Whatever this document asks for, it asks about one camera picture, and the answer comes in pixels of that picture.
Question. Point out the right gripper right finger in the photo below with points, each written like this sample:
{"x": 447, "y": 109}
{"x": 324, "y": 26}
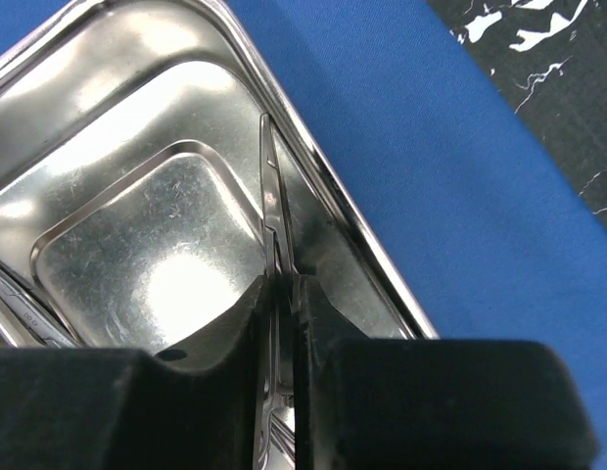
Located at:
{"x": 380, "y": 403}

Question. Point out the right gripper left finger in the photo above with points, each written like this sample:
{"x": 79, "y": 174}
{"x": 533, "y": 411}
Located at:
{"x": 196, "y": 405}

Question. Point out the steel surgical scissors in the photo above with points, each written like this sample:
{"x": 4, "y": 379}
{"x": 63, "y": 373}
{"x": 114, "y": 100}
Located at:
{"x": 282, "y": 300}

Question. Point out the blue surgical drape cloth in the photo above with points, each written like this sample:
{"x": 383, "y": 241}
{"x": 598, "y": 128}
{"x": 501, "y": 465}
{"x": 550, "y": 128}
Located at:
{"x": 477, "y": 218}

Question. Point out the metal instrument tray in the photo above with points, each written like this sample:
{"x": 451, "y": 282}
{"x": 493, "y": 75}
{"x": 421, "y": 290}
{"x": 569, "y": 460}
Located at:
{"x": 130, "y": 200}

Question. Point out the steel scalpel handle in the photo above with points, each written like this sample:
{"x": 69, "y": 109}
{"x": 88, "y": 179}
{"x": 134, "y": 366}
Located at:
{"x": 25, "y": 321}

